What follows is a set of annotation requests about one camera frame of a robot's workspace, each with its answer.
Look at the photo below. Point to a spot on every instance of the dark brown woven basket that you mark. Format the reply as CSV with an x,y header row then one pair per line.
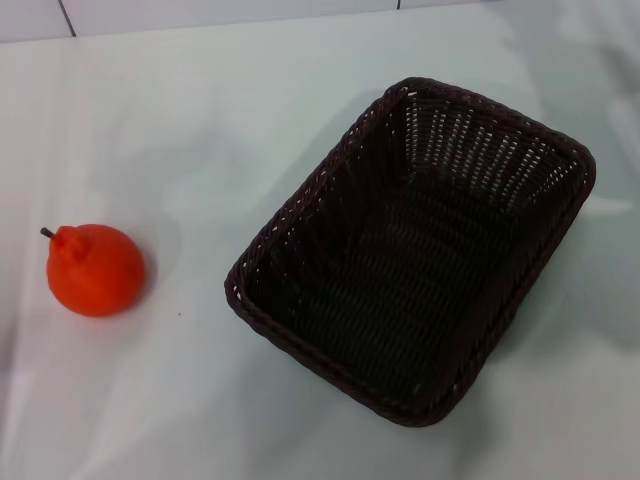
x,y
400,280

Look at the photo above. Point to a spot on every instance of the white tablecloth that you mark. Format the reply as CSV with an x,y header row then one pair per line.
x,y
200,400

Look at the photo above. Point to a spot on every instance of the orange toy pear fruit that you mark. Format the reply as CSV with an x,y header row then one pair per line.
x,y
97,272

